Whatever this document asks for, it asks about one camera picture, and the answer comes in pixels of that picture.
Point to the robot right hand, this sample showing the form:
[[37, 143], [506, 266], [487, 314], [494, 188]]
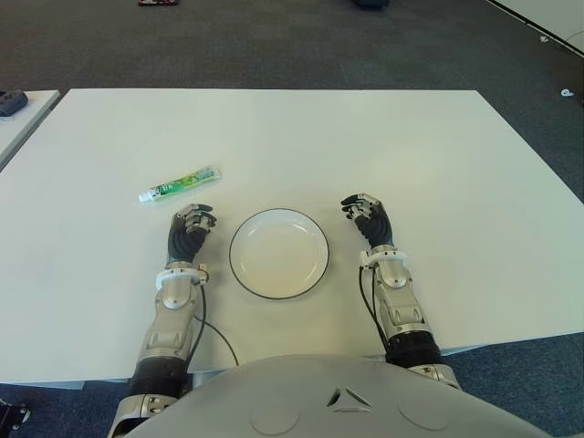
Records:
[[376, 226]]

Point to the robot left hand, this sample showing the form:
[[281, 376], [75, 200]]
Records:
[[187, 242]]

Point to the green toothpaste tube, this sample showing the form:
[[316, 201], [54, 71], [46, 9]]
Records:
[[182, 184]]

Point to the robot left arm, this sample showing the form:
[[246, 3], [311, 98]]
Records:
[[162, 337]]

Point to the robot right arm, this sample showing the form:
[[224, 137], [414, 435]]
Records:
[[403, 315]]

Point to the white plate with black rim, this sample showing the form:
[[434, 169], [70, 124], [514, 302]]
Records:
[[278, 260]]

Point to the grey robot torso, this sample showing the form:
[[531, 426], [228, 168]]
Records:
[[319, 401]]

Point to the white side table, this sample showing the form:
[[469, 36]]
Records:
[[27, 123]]

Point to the dark handheld controller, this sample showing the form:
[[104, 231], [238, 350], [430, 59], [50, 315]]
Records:
[[10, 102]]

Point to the white curled floor scrap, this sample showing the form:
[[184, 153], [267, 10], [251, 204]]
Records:
[[566, 92]]

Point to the black machine part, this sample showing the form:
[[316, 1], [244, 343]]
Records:
[[10, 414]]

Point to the white board with black edge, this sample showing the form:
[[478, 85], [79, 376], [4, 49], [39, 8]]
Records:
[[547, 18]]

